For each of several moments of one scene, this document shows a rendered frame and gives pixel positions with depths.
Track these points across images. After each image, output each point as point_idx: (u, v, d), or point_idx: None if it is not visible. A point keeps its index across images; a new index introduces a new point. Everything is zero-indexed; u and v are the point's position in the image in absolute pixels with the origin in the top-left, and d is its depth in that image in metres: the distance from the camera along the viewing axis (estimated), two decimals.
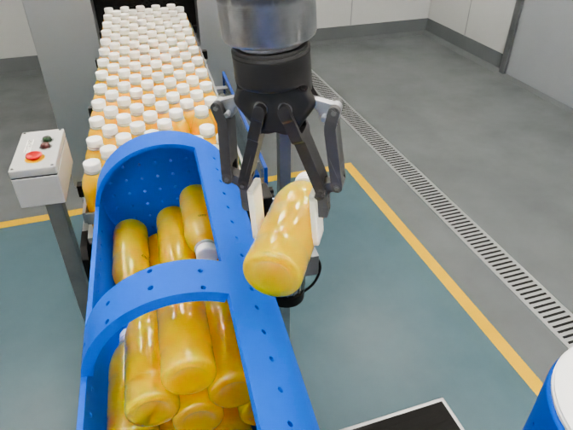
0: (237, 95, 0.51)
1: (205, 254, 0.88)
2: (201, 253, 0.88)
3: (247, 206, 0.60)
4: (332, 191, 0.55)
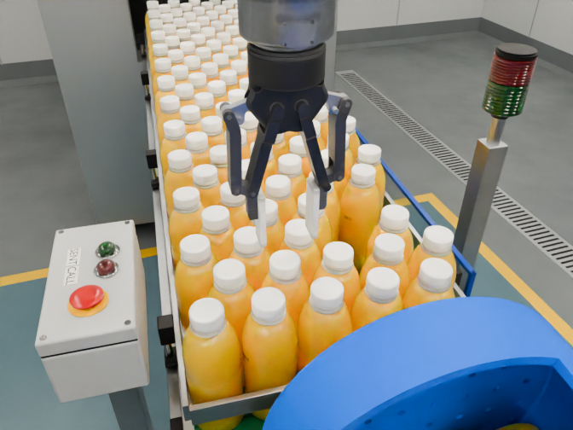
0: None
1: None
2: None
3: None
4: None
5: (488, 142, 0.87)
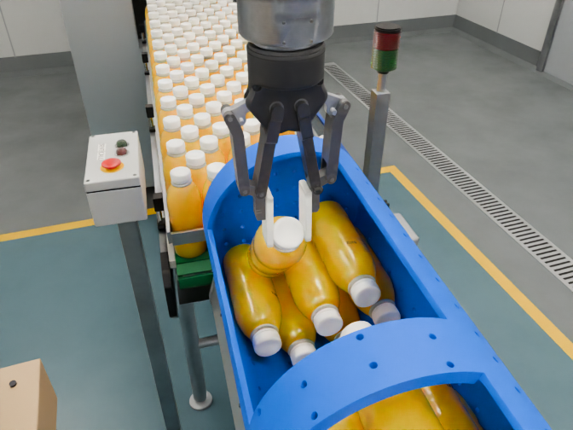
0: (317, 84, 0.53)
1: (365, 294, 0.68)
2: (361, 293, 0.68)
3: None
4: None
5: (377, 90, 1.29)
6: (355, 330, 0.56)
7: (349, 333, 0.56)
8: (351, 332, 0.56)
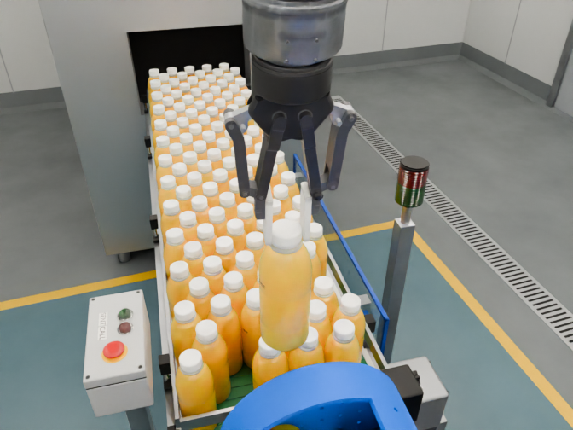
0: None
1: None
2: None
3: None
4: None
5: (401, 223, 1.19)
6: None
7: None
8: None
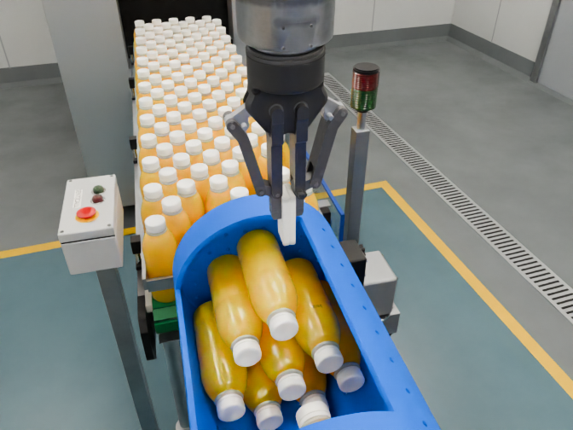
0: None
1: (327, 362, 0.69)
2: (324, 361, 0.69)
3: None
4: None
5: (356, 129, 1.29)
6: (309, 412, 0.57)
7: (303, 414, 0.57)
8: (305, 414, 0.57)
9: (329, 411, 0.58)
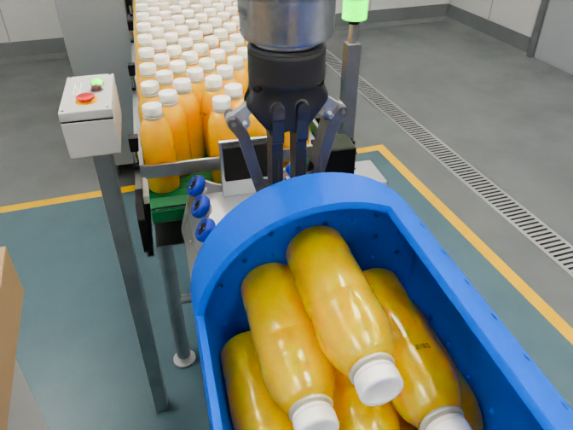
0: (253, 99, 0.49)
1: None
2: None
3: None
4: None
5: (349, 43, 1.33)
6: None
7: None
8: None
9: None
